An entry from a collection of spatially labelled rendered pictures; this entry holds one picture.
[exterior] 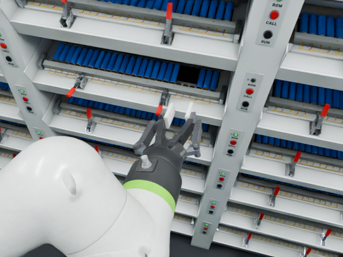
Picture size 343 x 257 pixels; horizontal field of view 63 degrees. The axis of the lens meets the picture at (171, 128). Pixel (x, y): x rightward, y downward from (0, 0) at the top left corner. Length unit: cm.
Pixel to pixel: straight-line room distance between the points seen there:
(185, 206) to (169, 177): 86
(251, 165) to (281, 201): 25
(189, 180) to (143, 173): 71
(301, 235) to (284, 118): 66
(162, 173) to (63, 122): 72
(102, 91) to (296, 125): 58
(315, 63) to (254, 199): 59
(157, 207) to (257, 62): 44
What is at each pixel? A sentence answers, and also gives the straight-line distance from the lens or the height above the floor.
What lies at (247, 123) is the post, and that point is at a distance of 82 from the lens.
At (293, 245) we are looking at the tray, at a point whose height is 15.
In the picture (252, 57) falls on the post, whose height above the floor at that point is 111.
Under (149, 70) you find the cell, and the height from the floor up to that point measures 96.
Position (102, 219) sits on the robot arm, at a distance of 32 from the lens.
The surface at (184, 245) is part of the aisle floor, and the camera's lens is 157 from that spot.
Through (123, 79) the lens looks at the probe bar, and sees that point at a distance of 87.
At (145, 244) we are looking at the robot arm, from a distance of 35.
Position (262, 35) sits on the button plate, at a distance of 67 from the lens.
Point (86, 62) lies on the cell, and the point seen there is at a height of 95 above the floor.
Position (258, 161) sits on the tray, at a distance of 99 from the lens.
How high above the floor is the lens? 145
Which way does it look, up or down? 46 degrees down
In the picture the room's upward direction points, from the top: 4 degrees clockwise
